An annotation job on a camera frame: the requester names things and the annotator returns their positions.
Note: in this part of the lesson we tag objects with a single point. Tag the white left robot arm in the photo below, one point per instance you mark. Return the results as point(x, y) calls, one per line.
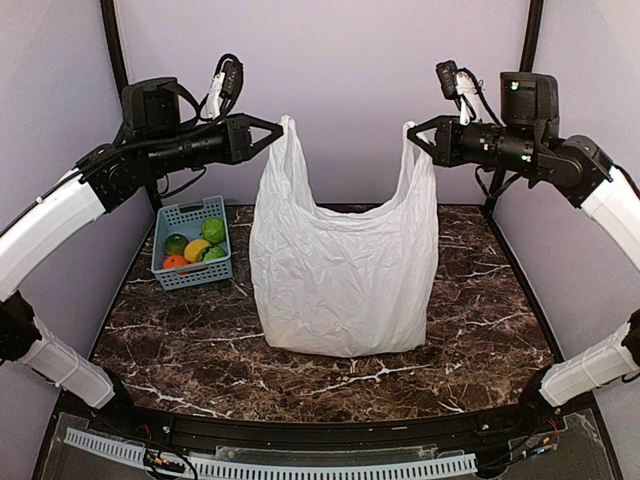
point(152, 142)

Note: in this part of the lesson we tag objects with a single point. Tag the black left corner post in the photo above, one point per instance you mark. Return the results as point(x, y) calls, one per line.
point(130, 99)

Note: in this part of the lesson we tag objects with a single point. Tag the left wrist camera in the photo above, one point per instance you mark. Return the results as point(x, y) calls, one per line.
point(224, 89)

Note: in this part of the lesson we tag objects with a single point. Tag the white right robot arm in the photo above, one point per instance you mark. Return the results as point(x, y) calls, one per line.
point(524, 140)

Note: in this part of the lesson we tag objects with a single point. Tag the white plastic bag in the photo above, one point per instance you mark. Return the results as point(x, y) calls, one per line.
point(342, 284)

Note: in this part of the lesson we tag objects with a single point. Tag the black front rail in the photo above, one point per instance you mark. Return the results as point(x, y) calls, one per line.
point(487, 429)

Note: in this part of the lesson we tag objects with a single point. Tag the green round fruit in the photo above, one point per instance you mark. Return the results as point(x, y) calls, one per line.
point(213, 230)

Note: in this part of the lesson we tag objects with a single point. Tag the light blue plastic basket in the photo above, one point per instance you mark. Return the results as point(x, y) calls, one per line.
point(187, 220)

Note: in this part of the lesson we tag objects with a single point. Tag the green fruit with dark patch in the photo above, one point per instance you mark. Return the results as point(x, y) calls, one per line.
point(212, 253)

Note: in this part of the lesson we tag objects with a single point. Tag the grey slotted cable duct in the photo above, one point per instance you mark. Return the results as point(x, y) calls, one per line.
point(245, 463)

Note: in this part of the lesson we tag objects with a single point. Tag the orange fruit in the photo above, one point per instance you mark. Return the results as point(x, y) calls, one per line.
point(176, 262)

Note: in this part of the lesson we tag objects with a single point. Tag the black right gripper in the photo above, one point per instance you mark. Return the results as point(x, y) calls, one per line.
point(446, 150)

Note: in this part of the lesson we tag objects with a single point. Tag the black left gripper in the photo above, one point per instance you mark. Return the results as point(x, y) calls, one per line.
point(239, 140)

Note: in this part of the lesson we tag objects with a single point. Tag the yellow lemon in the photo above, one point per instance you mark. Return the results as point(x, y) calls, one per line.
point(194, 249)

